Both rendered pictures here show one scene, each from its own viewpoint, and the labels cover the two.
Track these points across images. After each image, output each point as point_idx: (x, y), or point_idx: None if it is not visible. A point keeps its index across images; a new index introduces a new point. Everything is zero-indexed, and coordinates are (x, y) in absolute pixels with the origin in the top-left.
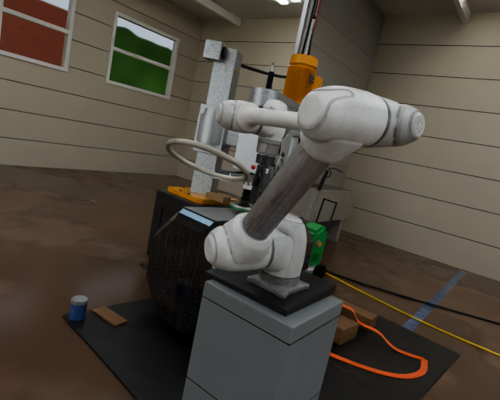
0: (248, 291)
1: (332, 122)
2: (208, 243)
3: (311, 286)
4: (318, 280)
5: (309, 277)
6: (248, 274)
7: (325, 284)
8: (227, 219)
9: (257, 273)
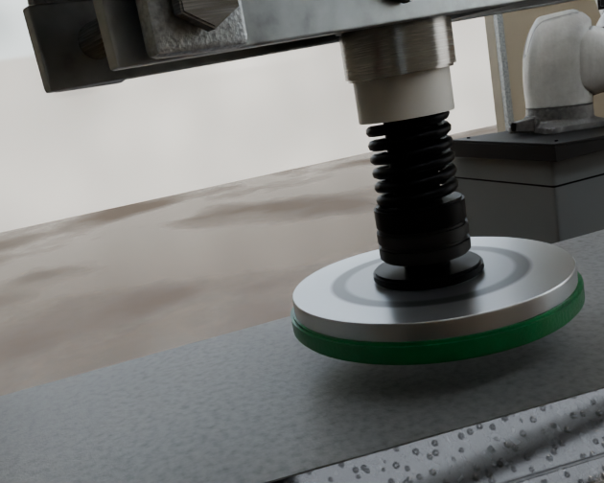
0: None
1: None
2: None
3: (501, 133)
4: (476, 138)
5: (488, 138)
6: None
7: (470, 137)
8: None
9: (589, 129)
